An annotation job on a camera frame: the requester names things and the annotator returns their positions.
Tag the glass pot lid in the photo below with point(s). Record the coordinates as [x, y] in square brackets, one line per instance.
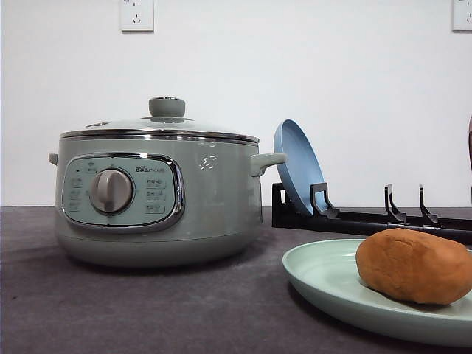
[165, 123]

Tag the green plate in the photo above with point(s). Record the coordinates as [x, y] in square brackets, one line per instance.
[325, 273]

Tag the brown potato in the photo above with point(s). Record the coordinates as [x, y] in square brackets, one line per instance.
[416, 266]

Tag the blue plate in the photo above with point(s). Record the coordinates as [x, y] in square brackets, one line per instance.
[302, 168]

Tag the green electric steamer pot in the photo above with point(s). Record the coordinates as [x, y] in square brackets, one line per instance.
[158, 203]

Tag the pink plate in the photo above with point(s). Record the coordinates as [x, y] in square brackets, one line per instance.
[470, 140]

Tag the black dish rack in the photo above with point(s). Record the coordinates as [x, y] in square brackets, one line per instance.
[325, 215]

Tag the white wall socket left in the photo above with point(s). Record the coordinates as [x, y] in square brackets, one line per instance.
[137, 16]

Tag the white wall socket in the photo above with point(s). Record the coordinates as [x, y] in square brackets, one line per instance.
[137, 16]
[461, 16]

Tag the white wall socket right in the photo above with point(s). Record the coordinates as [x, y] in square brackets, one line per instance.
[461, 16]

